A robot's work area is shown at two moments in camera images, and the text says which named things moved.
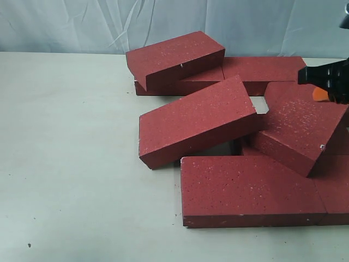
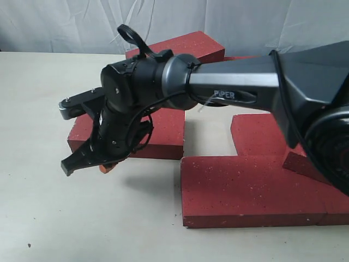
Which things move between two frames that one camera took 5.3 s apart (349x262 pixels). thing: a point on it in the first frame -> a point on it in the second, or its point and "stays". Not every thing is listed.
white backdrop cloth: (307, 28) stays
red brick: (217, 113) -> (167, 142)
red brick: (246, 190) stays
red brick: (330, 173) stays
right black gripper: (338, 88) -> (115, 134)
